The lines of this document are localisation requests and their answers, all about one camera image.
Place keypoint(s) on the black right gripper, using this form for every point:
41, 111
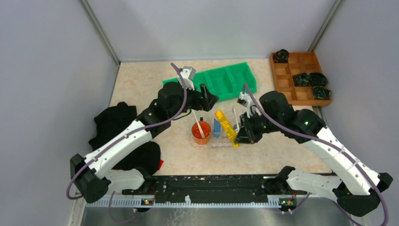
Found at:
248, 130

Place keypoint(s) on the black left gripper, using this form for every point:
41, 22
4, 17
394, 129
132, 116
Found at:
202, 98

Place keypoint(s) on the yellow toothpaste tube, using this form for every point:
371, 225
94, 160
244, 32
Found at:
228, 128

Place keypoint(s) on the green compartment bin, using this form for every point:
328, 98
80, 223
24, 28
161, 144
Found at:
226, 82

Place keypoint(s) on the blue toothpaste tube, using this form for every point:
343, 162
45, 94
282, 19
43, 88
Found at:
216, 128

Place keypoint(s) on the clear textured plastic tray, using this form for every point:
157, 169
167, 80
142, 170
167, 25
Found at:
209, 141

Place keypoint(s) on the orange plastic mug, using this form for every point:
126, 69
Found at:
196, 134

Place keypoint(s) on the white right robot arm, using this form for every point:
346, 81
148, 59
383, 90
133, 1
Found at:
354, 187

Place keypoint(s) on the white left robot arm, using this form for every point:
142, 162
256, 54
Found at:
92, 174

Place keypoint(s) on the brown wooden compartment tray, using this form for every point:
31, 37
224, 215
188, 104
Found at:
299, 77

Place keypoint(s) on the red tag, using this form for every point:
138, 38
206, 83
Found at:
160, 164

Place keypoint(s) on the black cloth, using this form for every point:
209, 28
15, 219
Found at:
112, 121

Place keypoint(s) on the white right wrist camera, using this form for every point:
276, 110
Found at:
246, 101

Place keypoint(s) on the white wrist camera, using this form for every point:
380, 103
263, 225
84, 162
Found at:
246, 101
187, 73

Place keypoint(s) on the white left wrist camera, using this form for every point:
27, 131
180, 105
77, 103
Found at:
187, 73

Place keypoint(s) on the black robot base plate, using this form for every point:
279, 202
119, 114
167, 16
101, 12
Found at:
216, 190

